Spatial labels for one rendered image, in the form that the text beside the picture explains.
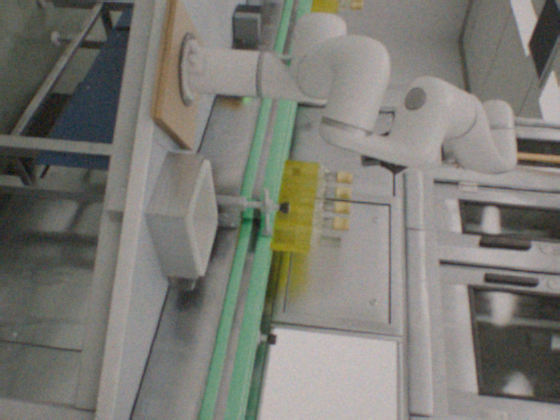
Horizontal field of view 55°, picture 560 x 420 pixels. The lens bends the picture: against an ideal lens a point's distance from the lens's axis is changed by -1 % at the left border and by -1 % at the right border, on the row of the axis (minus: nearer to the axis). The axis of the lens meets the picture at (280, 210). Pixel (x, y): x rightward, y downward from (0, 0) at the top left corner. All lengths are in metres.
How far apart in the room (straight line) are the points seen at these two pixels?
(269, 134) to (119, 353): 0.72
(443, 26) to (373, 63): 7.18
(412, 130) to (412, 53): 6.88
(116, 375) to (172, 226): 0.29
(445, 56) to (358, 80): 6.96
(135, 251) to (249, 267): 0.36
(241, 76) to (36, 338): 0.87
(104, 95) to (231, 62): 0.63
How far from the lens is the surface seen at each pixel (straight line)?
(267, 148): 1.45
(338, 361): 1.39
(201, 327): 1.23
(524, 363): 1.56
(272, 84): 1.14
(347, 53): 0.86
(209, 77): 1.16
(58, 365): 1.52
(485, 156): 1.03
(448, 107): 0.89
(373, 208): 1.67
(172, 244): 1.14
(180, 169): 1.14
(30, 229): 1.80
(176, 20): 1.13
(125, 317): 1.06
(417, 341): 1.45
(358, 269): 1.53
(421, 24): 7.98
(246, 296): 1.28
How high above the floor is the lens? 1.10
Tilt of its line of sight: 5 degrees down
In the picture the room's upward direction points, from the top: 96 degrees clockwise
